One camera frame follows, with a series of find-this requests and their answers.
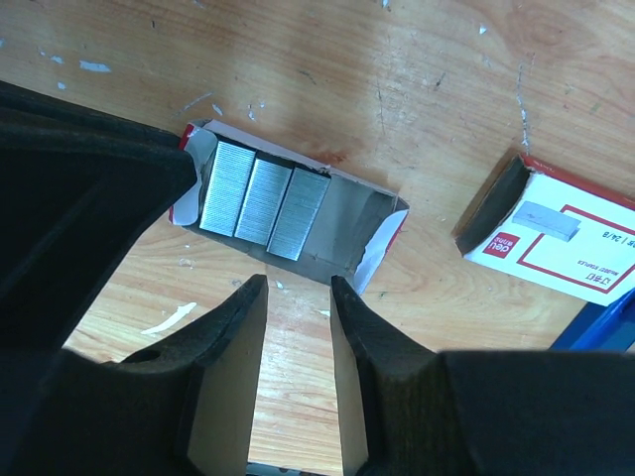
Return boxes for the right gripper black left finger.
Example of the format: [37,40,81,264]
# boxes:
[1,275,268,475]

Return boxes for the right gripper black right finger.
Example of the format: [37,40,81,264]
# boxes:
[330,276,634,475]

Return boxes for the silver staple strips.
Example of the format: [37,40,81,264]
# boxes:
[168,117,411,297]

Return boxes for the red staple box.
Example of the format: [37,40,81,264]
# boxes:
[454,154,634,305]

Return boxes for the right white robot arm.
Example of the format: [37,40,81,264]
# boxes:
[1,83,634,475]

